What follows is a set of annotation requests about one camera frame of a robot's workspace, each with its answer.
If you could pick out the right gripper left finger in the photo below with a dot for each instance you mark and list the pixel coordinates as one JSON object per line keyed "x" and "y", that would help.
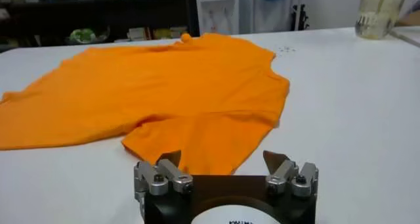
{"x": 154, "y": 176}

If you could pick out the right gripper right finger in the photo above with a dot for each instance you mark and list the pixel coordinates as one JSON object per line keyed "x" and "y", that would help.
{"x": 282, "y": 172}

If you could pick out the orange t-shirt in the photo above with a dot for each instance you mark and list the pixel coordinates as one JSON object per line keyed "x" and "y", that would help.
{"x": 183, "y": 90}

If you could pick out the black stand beside rack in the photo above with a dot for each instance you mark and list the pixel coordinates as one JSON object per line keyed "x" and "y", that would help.
{"x": 299, "y": 16}

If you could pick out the green fruit in bowl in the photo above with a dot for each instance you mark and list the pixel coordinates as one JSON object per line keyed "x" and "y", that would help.
{"x": 83, "y": 35}

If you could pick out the black shelving unit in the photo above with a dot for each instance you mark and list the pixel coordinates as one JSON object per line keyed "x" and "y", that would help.
{"x": 98, "y": 12}

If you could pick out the white water dispenser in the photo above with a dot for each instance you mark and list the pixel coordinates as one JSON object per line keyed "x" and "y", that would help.
{"x": 216, "y": 2}

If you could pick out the green lidded drink bottle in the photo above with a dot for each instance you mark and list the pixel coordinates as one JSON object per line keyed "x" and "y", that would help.
{"x": 377, "y": 12}

